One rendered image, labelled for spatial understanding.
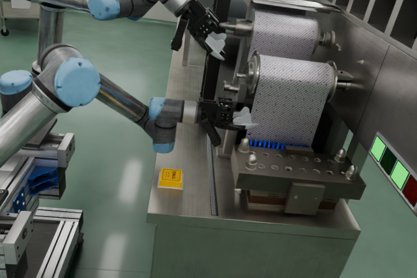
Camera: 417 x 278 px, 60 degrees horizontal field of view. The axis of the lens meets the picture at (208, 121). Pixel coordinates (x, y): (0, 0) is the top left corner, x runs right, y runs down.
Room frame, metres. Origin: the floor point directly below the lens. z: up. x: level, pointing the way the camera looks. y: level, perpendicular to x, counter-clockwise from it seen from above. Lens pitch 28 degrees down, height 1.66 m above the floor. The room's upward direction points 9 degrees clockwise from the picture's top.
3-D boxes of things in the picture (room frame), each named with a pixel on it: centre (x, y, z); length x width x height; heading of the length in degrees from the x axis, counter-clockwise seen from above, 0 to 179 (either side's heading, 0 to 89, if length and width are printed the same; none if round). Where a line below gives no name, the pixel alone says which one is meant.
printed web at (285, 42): (1.30, -0.23, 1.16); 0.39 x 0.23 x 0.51; 6
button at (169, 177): (0.97, 0.09, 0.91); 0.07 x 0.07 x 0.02; 6
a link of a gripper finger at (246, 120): (1.08, -0.12, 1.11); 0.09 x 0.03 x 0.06; 95
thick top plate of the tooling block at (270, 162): (0.99, -0.30, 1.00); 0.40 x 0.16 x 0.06; 96
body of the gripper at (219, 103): (1.08, -0.02, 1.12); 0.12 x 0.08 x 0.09; 96
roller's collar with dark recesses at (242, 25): (1.40, -0.07, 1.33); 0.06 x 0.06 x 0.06; 6
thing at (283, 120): (1.11, -0.25, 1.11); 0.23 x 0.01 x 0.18; 96
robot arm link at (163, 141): (1.08, 0.15, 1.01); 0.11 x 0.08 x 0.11; 40
